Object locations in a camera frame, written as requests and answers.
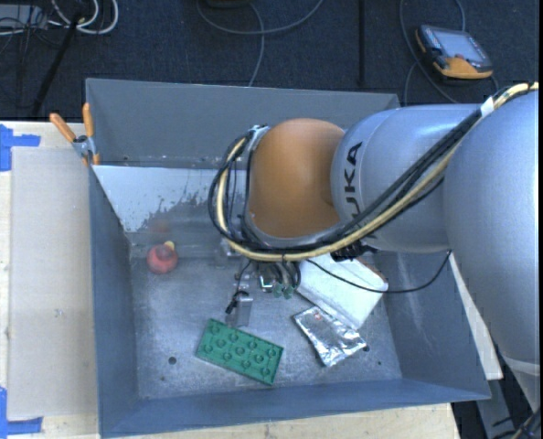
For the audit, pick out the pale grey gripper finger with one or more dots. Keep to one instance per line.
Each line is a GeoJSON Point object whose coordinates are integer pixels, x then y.
{"type": "Point", "coordinates": [244, 311]}
{"type": "Point", "coordinates": [231, 308]}

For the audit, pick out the grey metal bin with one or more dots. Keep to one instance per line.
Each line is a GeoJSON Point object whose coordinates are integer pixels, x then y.
{"type": "Point", "coordinates": [198, 291]}

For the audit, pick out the dark green flat block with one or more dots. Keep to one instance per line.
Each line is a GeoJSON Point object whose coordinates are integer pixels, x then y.
{"type": "Point", "coordinates": [239, 351]}

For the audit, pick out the white box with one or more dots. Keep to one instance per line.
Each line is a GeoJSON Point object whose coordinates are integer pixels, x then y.
{"type": "Point", "coordinates": [340, 291]}

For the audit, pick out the red toy fruit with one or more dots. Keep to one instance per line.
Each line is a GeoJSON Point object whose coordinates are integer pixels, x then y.
{"type": "Point", "coordinates": [162, 259]}

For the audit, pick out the silver foil packet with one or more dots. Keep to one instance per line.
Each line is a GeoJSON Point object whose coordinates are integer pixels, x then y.
{"type": "Point", "coordinates": [331, 336]}

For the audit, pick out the pale cardboard board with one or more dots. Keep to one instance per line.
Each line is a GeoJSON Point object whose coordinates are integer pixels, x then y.
{"type": "Point", "coordinates": [52, 268]}

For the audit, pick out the black cylinder on white bracket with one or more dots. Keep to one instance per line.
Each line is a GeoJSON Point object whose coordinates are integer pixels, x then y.
{"type": "Point", "coordinates": [347, 253]}

